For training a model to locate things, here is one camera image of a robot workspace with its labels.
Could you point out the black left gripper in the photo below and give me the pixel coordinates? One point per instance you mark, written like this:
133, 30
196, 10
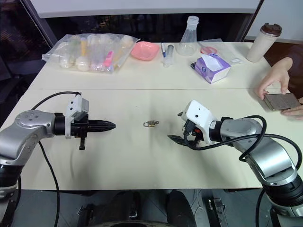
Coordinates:
79, 127

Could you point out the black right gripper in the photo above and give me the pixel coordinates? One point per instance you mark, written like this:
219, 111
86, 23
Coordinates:
192, 132

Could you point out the grey phone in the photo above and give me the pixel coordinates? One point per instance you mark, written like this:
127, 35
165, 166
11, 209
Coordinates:
281, 101

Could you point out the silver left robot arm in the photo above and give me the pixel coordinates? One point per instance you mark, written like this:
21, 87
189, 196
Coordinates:
28, 132

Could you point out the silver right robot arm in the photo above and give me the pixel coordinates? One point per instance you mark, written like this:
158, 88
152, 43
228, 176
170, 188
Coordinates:
267, 153

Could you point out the person's dark sleeved forearm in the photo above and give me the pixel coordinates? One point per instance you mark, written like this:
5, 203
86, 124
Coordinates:
293, 59

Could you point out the person's right hand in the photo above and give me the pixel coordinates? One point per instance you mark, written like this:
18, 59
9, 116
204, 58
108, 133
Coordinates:
275, 79

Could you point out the person's left hand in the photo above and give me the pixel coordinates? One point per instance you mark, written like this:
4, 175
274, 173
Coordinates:
294, 112

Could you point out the small brass padlock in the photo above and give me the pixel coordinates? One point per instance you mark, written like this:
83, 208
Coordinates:
148, 124

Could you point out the small black object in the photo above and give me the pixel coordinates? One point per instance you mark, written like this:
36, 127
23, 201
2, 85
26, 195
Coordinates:
193, 65

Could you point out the white round ball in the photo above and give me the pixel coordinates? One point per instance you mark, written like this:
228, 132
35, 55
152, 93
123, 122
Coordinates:
82, 63
65, 62

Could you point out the pink tube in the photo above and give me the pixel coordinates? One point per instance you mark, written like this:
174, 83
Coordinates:
108, 59

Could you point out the purple tissue box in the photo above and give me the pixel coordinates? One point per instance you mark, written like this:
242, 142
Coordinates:
213, 68

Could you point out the clear plastic syringe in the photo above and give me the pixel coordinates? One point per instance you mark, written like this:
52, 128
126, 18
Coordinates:
169, 55

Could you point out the clear plastic zip bag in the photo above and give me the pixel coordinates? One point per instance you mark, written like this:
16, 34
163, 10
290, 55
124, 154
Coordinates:
90, 53

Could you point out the white blue pen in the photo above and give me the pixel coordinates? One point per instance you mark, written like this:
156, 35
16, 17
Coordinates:
163, 50

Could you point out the dark rounded shape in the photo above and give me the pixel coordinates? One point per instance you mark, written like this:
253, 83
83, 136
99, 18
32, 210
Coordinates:
181, 208

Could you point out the red item in clear bag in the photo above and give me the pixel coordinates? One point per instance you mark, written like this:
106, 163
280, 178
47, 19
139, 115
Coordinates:
208, 49

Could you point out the yellow tube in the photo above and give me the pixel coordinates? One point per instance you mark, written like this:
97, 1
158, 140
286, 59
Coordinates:
83, 46

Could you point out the pink plastic bowl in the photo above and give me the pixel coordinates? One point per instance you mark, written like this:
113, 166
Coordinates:
144, 50

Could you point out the clear plastic conical flask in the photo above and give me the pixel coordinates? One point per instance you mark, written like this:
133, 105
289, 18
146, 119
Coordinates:
188, 40

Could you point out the small clear bag white label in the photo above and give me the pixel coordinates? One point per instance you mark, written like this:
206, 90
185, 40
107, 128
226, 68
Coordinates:
236, 60

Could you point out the beige tumbler brown lid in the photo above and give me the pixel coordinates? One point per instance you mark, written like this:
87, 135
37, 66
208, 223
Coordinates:
260, 43

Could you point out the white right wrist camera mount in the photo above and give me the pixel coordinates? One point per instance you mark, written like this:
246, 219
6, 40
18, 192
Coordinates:
198, 116

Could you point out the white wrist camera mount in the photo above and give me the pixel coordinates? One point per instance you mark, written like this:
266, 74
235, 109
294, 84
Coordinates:
198, 116
75, 104

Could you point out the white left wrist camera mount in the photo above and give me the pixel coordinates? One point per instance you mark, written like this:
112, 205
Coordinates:
75, 104

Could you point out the black metal bracket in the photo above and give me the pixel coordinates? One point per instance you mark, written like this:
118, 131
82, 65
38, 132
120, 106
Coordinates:
216, 210

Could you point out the dark metal frame post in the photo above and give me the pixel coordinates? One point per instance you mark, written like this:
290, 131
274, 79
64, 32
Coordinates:
252, 20
40, 21

